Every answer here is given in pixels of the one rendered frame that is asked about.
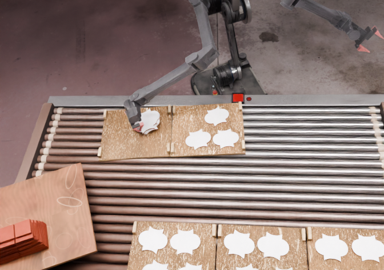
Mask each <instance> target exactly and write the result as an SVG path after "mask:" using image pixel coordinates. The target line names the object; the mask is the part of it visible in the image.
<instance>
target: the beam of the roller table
mask: <svg viewBox="0 0 384 270"><path fill-rule="evenodd" d="M247 97H251V101H247V100H246V98H247ZM231 98H232V95H189V96H155V97H154V98H153V99H152V100H150V102H149V103H147V104H146V105H144V106H142V107H141V108H153V107H161V106H168V105H171V106H172V107H173V105H175V106H189V105H208V104H229V103H231ZM128 99H130V96H50V97H49V100H48V102H47V103H53V105H54V106H55V108H124V105H123V103H124V102H125V101H126V100H128ZM381 102H384V94H291V95H245V104H242V107H243V108H368V107H375V108H378V107H379V106H380V104H381Z"/></svg>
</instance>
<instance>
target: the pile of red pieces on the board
mask: <svg viewBox="0 0 384 270"><path fill-rule="evenodd" d="M48 248H49V243H48V237H47V226H46V224H45V223H44V222H43V221H39V220H38V221H37V220H30V219H27V220H24V221H21V222H19V223H16V224H12V225H9V226H6V227H3V228H1V229H0V265H1V264H4V263H7V262H10V261H13V260H16V259H19V258H21V257H24V256H27V255H30V254H33V253H36V252H39V251H42V250H45V249H48Z"/></svg>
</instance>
